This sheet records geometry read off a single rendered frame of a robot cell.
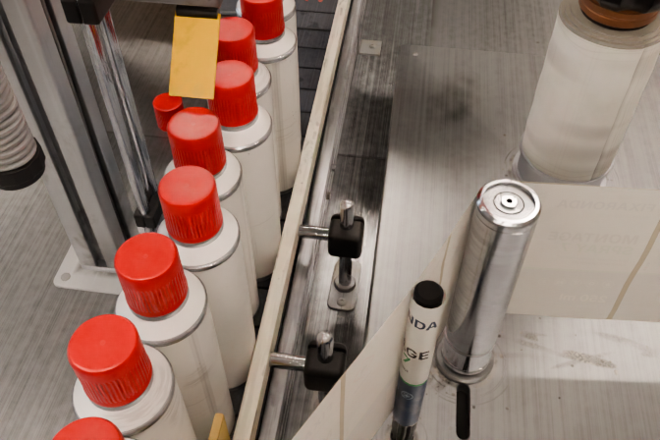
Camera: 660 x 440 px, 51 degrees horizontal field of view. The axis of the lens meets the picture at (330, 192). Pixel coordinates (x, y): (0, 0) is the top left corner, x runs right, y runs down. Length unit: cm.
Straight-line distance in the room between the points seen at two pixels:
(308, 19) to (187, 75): 44
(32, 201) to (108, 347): 46
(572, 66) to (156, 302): 37
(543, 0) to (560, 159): 46
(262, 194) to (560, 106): 26
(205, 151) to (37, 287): 32
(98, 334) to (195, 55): 20
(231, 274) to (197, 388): 7
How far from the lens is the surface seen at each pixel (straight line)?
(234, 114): 47
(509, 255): 43
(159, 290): 37
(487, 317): 48
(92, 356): 34
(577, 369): 59
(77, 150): 57
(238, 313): 47
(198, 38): 46
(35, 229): 76
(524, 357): 58
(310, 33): 86
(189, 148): 43
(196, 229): 40
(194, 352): 41
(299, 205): 60
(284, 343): 57
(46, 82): 53
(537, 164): 66
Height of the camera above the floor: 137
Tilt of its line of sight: 48 degrees down
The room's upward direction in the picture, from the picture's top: straight up
